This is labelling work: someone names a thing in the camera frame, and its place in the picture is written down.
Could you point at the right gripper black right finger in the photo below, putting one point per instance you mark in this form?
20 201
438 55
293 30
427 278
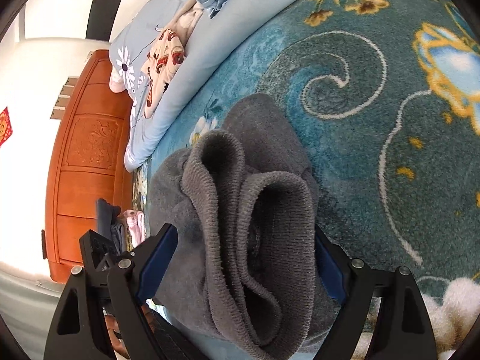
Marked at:
402 329

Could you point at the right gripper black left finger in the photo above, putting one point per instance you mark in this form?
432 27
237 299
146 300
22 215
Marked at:
118 283

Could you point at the grey sweatpants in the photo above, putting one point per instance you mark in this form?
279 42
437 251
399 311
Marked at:
243 200

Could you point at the dark grey folded garment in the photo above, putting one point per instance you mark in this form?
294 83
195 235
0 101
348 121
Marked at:
110 225

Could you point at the pink folded garment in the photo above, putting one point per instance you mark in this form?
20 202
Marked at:
135 223

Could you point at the orange wooden headboard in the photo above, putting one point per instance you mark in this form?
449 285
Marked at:
87 163

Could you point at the light blue daisy quilt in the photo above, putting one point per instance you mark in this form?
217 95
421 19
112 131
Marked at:
223 26

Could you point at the cream fox print garment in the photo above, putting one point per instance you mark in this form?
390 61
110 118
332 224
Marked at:
166 55

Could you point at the teal floral bed blanket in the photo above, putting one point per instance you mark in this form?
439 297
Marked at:
384 97

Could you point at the red paper wall decoration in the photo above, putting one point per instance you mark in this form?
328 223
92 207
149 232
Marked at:
5 126

